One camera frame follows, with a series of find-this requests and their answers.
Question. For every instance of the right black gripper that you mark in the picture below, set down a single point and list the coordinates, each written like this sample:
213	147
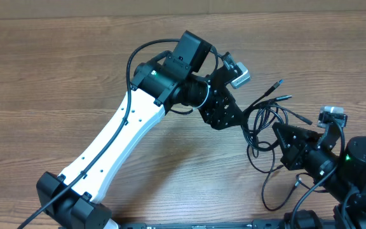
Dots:
305	141

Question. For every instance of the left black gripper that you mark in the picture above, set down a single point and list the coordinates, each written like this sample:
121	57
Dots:
220	122

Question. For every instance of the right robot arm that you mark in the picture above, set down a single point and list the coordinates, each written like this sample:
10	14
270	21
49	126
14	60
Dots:
334	164

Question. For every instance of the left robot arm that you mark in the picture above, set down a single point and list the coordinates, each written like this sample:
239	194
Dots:
193	74

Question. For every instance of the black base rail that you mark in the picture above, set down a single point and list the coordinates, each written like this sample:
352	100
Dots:
255	224

